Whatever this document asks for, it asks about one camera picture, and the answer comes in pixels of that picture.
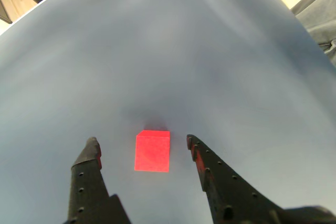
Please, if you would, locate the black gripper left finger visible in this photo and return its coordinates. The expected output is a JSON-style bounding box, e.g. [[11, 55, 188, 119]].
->
[[62, 136, 132, 224]]

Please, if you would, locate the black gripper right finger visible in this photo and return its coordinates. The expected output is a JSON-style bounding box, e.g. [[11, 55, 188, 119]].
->
[[186, 134, 336, 224]]

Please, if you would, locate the red cube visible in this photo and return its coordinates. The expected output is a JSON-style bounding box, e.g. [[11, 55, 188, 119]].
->
[[134, 130, 171, 173]]

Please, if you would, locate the dark blue table mat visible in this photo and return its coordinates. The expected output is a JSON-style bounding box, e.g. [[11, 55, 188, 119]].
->
[[0, 0, 336, 224]]

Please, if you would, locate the person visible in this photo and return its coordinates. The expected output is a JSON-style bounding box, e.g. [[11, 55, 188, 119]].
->
[[291, 0, 336, 67]]

